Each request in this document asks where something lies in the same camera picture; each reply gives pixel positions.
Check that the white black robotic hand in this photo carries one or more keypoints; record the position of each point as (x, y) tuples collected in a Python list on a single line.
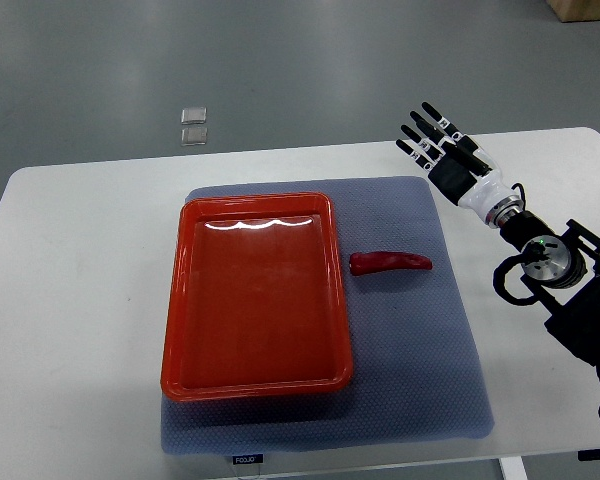
[(459, 168)]

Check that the red chili pepper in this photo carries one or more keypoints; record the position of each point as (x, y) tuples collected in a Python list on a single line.
[(382, 261)]

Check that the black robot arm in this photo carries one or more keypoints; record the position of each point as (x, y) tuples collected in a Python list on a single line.
[(561, 272)]

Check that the red plastic tray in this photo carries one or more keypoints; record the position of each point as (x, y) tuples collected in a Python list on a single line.
[(257, 305)]

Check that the cardboard box corner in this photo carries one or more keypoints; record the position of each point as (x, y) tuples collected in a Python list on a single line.
[(576, 10)]

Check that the blue-grey mesh mat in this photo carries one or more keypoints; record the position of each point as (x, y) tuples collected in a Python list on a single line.
[(417, 375)]

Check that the upper metal floor plate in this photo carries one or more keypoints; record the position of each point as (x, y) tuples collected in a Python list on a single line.
[(193, 115)]

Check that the white table leg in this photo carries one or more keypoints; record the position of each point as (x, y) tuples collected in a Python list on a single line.
[(512, 468)]

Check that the black label at right edge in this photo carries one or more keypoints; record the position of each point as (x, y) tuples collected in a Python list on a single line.
[(589, 455)]

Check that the black table label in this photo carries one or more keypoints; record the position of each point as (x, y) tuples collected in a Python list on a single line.
[(248, 459)]

